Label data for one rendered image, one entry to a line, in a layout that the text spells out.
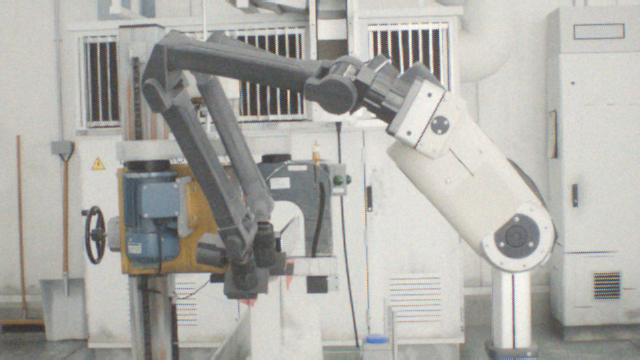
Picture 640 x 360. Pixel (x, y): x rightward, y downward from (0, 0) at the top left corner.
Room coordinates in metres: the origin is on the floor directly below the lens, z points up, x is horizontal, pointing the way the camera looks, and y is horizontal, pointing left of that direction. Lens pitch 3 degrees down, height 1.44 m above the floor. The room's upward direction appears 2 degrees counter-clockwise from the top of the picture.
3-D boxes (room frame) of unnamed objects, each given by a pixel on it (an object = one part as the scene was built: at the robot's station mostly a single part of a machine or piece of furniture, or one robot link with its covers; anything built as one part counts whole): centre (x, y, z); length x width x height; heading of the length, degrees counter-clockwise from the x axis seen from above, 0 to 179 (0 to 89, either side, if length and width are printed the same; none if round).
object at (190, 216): (2.70, 0.38, 1.23); 0.28 x 0.07 x 0.16; 176
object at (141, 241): (2.64, 0.47, 1.21); 0.15 x 0.15 x 0.25
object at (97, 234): (2.87, 0.69, 1.13); 0.18 x 0.11 x 0.18; 176
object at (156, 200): (2.54, 0.43, 1.25); 0.10 x 0.08 x 0.12; 111
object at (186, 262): (2.88, 0.43, 1.18); 0.34 x 0.25 x 0.31; 86
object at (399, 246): (6.03, 0.27, 1.05); 2.28 x 1.16 x 2.09; 86
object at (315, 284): (2.76, 0.00, 0.98); 0.09 x 0.05 x 0.05; 86
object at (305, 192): (2.89, 0.09, 1.21); 0.30 x 0.25 x 0.30; 176
